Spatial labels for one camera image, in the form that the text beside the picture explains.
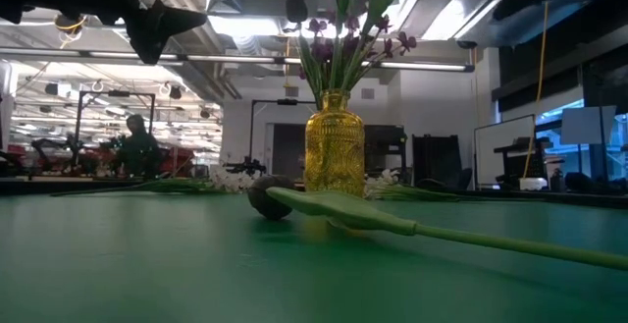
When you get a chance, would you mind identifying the yellow textured glass vase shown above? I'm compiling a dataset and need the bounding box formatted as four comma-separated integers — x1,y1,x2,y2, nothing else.
303,89,367,199

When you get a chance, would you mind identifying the long tube light fixture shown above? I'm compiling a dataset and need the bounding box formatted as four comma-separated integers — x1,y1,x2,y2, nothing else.
0,46,476,73

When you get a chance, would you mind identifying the person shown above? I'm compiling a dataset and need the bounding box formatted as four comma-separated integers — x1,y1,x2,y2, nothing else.
113,114,162,180

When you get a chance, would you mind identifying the grey panel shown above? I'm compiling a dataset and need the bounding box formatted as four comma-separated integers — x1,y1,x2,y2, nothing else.
560,105,618,146

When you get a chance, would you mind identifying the whiteboard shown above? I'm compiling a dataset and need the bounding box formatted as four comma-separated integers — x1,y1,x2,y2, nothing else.
473,114,537,187

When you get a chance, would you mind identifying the black chair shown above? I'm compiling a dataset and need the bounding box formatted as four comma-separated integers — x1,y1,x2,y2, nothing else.
411,134,465,187

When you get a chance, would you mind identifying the white container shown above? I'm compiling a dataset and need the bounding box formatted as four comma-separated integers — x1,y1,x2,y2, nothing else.
518,177,549,192

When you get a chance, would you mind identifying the black cabinet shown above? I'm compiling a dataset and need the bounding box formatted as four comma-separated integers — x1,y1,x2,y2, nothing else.
365,124,408,172

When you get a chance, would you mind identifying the black metal camera frame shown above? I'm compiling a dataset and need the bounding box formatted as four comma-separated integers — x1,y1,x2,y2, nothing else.
74,89,157,162
248,97,324,167

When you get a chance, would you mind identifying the yellow hanging cable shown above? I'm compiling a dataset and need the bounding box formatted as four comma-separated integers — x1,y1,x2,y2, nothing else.
522,1,550,180

